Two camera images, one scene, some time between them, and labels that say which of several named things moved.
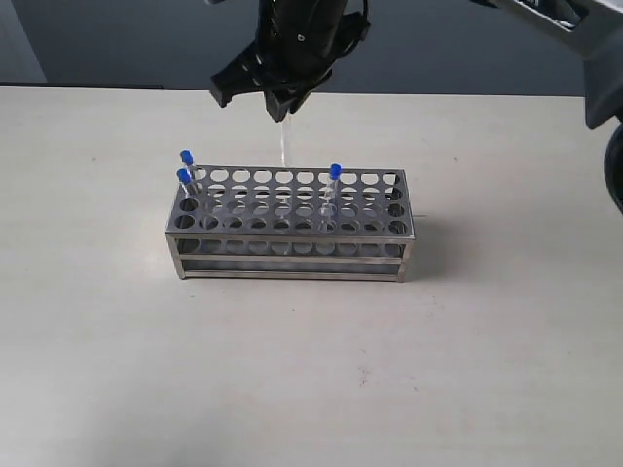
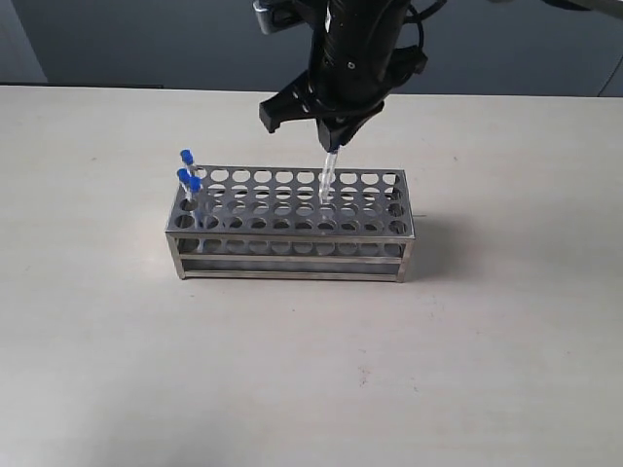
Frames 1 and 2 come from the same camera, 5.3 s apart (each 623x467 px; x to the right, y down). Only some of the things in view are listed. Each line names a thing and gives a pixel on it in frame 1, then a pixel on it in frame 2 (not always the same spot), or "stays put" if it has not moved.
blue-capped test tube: (327, 212) -> (328, 177)
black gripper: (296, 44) -> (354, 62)
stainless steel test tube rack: (293, 221) stays put
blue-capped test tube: (285, 142) -> (200, 226)
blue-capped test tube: (184, 177) stays put
